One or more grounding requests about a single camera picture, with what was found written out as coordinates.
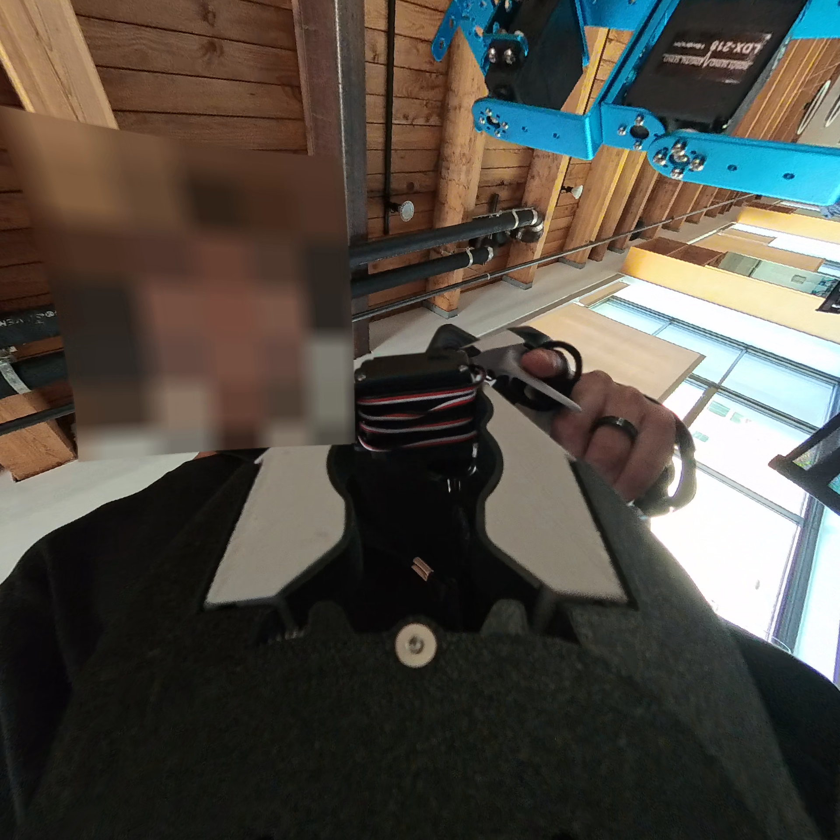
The blue toy robot arm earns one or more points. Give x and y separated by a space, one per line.
558 131

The person's left hand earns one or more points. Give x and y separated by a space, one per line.
643 459

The dark steel column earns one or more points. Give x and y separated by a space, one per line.
341 98

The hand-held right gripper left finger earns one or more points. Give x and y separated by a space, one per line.
275 525

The round ceiling lamp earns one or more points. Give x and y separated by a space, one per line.
405 210

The black ceiling pipe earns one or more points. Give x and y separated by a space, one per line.
446 235
420 270

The black servo motor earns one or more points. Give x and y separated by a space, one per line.
407 374

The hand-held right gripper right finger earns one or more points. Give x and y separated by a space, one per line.
544 518

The large window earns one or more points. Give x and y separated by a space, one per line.
722 558

